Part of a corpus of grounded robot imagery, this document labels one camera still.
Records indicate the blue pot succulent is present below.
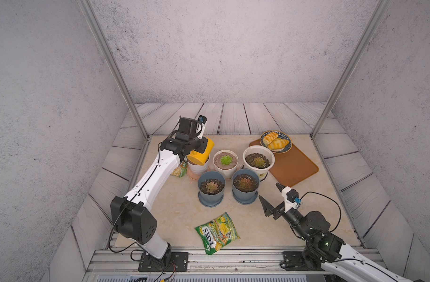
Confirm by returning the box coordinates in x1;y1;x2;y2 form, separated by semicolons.
232;169;260;204
198;171;225;208

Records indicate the upper yellow pastry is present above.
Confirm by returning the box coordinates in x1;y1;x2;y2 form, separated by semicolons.
263;131;278;146

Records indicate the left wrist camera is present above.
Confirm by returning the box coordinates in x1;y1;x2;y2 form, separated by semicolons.
197;115;207;139

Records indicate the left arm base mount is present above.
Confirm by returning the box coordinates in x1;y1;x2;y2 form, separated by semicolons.
138;251;189;272

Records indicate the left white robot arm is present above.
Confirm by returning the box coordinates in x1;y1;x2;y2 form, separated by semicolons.
110;115;214;260

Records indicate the white round pot pinkish soil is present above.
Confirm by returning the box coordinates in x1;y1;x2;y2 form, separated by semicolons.
188;159;209;175

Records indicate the terracotta saucer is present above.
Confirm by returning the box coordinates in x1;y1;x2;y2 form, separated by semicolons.
187;168;207;181

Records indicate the white ribbed pot green succulent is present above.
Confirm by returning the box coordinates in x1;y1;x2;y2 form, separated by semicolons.
213;150;238;179

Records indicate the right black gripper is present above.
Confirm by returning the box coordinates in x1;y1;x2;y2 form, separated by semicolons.
260;184;311;243

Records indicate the lower yellow pastry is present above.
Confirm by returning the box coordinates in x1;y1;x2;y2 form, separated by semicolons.
267;138;290;151

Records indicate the green Fox's candy bag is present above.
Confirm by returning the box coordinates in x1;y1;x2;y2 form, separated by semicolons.
195;212;240;255

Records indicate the green snack packet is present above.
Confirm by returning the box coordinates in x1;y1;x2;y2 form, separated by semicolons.
171;161;188;177

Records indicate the left aluminium frame post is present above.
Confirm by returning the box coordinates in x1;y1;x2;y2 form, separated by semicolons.
78;0;149;139

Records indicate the yellow pastry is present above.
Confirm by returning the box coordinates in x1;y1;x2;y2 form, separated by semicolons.
267;138;290;151
263;131;278;146

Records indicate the large white pot dark soil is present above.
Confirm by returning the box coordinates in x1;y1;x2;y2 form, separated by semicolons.
243;145;275;181

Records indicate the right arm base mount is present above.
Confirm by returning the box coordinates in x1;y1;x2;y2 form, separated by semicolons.
279;247;325;271

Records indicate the brown rectangular tray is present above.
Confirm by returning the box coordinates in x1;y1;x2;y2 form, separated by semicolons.
268;145;319;187

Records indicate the yellow plastic watering can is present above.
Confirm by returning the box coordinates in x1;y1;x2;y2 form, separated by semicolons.
187;137;214;166

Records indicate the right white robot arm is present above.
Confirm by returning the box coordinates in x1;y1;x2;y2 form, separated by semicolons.
258;183;409;282

